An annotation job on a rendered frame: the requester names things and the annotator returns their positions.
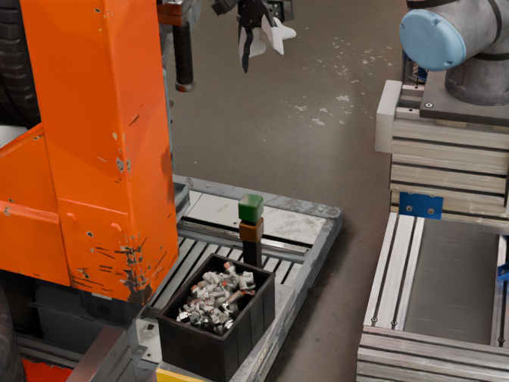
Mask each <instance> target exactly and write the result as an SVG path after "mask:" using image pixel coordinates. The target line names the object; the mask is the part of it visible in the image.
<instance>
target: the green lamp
mask: <svg viewBox="0 0 509 382"><path fill-rule="evenodd" d="M263 212H264V198H263V196H257V195H253V194H250V193H245V194H244V195H243V197H242V198H241V199H240V201H239V203H238V214H239V219H241V220H244V221H250V222H255V223H256V222H258V220H259V219H260V217H261V215H262V214H263Z"/></svg>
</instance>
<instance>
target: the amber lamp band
mask: <svg viewBox="0 0 509 382"><path fill-rule="evenodd" d="M263 233H264V218H263V217H261V219H260V220H259V222H258V223H257V225H256V226H252V225H249V224H243V223H242V221H240V223H239V238H240V239H241V240H245V241H249V242H253V243H258V241H259V240H260V238H261V237H262V235H263Z"/></svg>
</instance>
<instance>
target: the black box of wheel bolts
mask: <svg viewBox="0 0 509 382"><path fill-rule="evenodd" d="M275 277H276V273H273V272H271V271H267V270H264V269H261V268H257V267H255V266H252V265H248V264H246V263H243V262H240V261H237V260H234V259H231V258H227V257H224V256H222V255H218V254H215V253H213V252H212V253H211V254H210V255H209V256H208V257H207V258H206V259H205V261H204V262H203V263H202V264H201V265H200V266H199V268H198V269H197V270H196V271H195V272H194V274H193V275H192V276H191V277H190V278H189V279H188V280H187V281H186V282H185V283H184V284H183V286H182V287H181V288H180V289H179V290H178V291H177V293H176V294H175V295H174V296H173V297H172V299H171V300H170V301H169V302H168V303H167V304H166V305H165V306H164V307H163V308H162V309H161V311H160V312H159V313H158V314H157V315H156V320H158V329H159V336H160V343H161V355H162V361H163V362H166V363H168V364H171V365H174V366H176V367H178V368H182V369H184V370H186V371H190V372H192V373H194V374H197V375H199V376H202V377H205V378H207V379H209V380H212V381H215V382H229V381H230V380H231V378H232V377H233V375H234V374H235V373H236V372H237V370H238V369H239V367H240V366H241V365H242V363H243V362H244V361H245V359H246V358H247V357H248V355H249V354H250V352H251V351H252V350H253V348H254V347H255V346H256V344H257V343H258V341H259V340H260V338H262V336H263V335H264V333H265V332H266V331H267V329H268V327H269V326H270V325H271V324H272V323H273V321H274V320H275V318H276V313H275Z"/></svg>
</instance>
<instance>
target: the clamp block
mask: <svg viewBox="0 0 509 382"><path fill-rule="evenodd" d="M156 5H157V4H156ZM191 7H192V5H191V0H167V1H166V2H165V3H164V4H163V5H157V13H158V23H163V24H168V25H174V26H179V27H182V26H183V25H184V24H185V23H186V22H187V21H188V20H189V19H190V18H191V17H192V9H191Z"/></svg>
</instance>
